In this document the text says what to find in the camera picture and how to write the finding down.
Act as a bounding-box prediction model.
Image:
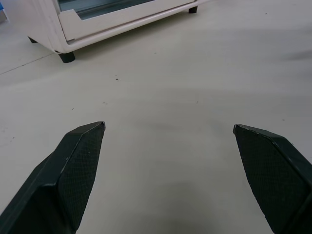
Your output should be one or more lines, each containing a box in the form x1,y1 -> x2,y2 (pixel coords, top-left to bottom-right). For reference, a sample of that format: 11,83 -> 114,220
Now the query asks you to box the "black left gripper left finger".
0,121 -> 106,234

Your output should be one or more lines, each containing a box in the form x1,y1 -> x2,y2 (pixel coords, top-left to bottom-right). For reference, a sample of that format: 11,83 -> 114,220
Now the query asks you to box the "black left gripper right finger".
233,123 -> 312,234

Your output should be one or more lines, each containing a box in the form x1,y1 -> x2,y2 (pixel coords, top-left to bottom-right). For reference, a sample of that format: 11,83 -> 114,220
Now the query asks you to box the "white toaster oven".
9,0 -> 210,64

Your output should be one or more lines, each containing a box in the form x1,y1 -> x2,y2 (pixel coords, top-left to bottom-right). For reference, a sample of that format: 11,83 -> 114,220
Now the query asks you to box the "glass oven door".
54,0 -> 198,42

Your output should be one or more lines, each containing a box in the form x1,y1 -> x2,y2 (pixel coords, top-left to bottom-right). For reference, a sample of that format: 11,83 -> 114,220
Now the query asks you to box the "blue object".
0,0 -> 9,23

